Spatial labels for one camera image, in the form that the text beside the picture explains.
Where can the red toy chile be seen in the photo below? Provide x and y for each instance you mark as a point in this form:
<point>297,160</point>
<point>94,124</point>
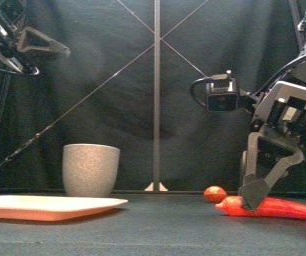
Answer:
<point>288,209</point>

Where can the pink rectangular plate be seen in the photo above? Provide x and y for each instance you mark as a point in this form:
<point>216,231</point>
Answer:
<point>42,205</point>

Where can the small red toy tomato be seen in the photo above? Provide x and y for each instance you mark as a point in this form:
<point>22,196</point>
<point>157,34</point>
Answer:
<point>213,194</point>

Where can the grey speckled cup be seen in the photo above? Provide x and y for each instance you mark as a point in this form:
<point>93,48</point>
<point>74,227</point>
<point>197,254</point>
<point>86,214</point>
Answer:
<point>89,170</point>

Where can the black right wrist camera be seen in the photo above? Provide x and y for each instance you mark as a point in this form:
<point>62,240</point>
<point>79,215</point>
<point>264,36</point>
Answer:
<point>221,100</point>

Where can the long diagonal frame rod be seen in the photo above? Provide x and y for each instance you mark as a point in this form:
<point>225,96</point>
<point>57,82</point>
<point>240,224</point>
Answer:
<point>91,90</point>

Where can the white post foot bracket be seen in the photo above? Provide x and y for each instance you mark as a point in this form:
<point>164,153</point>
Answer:
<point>156,187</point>

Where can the short diagonal frame rod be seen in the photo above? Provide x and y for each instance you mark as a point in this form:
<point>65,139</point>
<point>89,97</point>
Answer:
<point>181,55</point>

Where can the grey vertical frame post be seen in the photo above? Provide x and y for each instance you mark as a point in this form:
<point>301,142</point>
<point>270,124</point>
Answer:
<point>156,100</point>

